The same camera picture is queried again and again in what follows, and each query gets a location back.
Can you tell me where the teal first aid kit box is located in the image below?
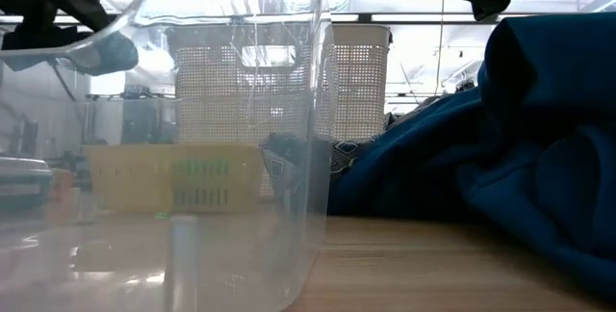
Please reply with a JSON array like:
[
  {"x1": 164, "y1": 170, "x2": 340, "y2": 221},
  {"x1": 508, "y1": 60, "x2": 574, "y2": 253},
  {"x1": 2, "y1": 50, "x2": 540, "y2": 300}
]
[{"x1": 0, "y1": 155, "x2": 54, "y2": 207}]

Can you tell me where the orange pill bottle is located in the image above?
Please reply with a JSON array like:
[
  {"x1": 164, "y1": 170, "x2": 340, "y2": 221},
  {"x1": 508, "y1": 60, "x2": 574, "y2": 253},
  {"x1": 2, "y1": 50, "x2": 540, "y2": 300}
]
[{"x1": 49, "y1": 167, "x2": 79, "y2": 207}]

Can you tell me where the white perforated plastic basket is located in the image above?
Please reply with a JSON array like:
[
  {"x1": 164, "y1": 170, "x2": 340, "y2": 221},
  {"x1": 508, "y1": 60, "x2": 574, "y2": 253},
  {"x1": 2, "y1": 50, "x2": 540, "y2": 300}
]
[{"x1": 166, "y1": 22, "x2": 394, "y2": 197}]

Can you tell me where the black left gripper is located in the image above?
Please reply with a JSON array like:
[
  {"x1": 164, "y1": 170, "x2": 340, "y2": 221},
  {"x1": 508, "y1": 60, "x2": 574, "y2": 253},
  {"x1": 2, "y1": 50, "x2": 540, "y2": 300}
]
[{"x1": 0, "y1": 26, "x2": 141, "y2": 78}]

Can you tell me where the clear plastic container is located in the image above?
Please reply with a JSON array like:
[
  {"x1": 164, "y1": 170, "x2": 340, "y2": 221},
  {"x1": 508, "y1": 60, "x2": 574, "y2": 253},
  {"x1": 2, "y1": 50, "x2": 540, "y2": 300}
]
[{"x1": 0, "y1": 0, "x2": 336, "y2": 312}]

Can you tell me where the blue cloth garment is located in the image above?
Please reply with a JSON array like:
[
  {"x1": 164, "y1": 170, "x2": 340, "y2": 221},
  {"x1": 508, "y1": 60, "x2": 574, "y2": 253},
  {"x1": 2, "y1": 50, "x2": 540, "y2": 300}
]
[{"x1": 326, "y1": 12, "x2": 616, "y2": 303}]

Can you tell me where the small yellow plastic tray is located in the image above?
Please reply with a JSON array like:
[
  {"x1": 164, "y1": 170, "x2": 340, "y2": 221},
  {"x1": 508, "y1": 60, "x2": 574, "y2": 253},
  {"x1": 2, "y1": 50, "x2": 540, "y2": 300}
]
[{"x1": 88, "y1": 143, "x2": 266, "y2": 215}]

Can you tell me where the grey patterned gown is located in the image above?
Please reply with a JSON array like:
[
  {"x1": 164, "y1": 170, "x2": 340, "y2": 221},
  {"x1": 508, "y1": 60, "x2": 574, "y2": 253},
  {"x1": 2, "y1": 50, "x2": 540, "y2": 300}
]
[{"x1": 261, "y1": 112, "x2": 403, "y2": 193}]

